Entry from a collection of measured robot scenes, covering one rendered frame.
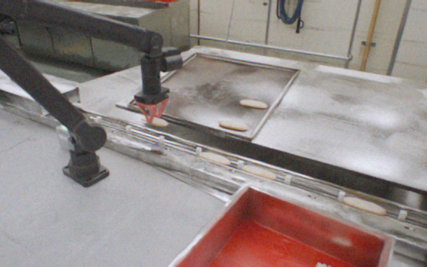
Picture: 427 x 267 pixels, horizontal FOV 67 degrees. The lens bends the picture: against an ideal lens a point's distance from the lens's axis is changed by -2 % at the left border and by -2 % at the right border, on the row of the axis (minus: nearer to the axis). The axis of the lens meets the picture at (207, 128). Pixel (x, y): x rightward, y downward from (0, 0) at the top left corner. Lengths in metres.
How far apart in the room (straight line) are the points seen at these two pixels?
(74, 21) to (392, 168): 0.89
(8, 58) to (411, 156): 1.05
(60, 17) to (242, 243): 0.65
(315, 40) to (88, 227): 4.11
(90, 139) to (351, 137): 0.76
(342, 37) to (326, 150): 3.60
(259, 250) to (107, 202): 0.40
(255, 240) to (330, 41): 3.97
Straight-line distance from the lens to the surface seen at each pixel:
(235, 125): 1.07
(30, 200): 0.99
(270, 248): 0.78
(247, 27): 4.89
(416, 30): 4.20
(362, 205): 0.90
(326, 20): 4.56
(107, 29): 0.89
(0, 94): 1.55
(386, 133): 1.14
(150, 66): 0.97
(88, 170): 0.98
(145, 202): 0.89
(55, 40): 4.84
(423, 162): 1.07
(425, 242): 0.86
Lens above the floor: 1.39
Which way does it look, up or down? 28 degrees down
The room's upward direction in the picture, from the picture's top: 1 degrees clockwise
